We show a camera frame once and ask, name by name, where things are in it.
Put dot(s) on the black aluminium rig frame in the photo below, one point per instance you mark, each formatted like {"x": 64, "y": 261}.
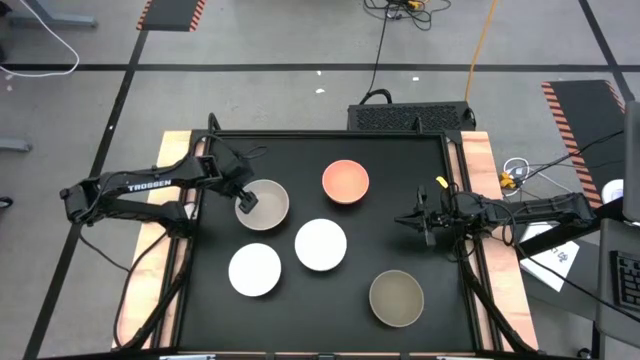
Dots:
{"x": 325, "y": 133}

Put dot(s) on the white cup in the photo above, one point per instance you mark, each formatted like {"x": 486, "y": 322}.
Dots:
{"x": 614, "y": 191}

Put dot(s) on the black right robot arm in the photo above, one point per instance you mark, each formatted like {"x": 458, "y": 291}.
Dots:
{"x": 540, "y": 207}

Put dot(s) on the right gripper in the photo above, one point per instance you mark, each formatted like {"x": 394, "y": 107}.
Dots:
{"x": 440, "y": 217}

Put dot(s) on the black computer case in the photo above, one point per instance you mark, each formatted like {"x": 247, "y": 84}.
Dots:
{"x": 410, "y": 116}

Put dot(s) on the olive tan bowl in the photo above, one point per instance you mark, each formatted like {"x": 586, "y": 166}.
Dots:
{"x": 396, "y": 299}

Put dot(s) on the wooden table side board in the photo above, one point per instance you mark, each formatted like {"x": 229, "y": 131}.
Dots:
{"x": 172, "y": 150}
{"x": 480, "y": 160}

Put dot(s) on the white paper sheet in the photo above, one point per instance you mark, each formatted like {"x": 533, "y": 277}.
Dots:
{"x": 555, "y": 262}

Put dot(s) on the grey desk leg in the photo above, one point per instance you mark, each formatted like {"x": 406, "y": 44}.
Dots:
{"x": 50, "y": 19}

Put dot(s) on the grey desk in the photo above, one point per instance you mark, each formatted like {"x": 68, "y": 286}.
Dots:
{"x": 617, "y": 320}

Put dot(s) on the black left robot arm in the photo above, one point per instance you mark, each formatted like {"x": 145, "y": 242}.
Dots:
{"x": 150, "y": 184}

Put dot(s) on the black hazard-striped floor mat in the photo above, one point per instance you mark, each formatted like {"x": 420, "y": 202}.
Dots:
{"x": 171, "y": 14}
{"x": 585, "y": 135}

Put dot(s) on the grey monitor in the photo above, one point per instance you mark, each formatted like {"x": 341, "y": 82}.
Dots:
{"x": 633, "y": 160}

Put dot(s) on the light beige bowl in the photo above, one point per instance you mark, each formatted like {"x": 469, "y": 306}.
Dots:
{"x": 270, "y": 210}

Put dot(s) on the white plate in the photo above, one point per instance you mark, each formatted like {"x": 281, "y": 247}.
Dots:
{"x": 254, "y": 270}

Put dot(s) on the small yellow tag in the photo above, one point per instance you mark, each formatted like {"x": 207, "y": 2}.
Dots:
{"x": 442, "y": 182}

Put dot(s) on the white ribbed bowl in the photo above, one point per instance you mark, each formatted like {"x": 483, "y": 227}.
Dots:
{"x": 320, "y": 245}

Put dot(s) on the black keyboard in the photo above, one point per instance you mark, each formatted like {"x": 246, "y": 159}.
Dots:
{"x": 627, "y": 280}

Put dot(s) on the pink bowl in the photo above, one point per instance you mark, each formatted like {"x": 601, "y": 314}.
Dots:
{"x": 345, "y": 182}

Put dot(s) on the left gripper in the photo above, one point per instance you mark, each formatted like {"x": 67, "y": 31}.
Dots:
{"x": 235, "y": 170}

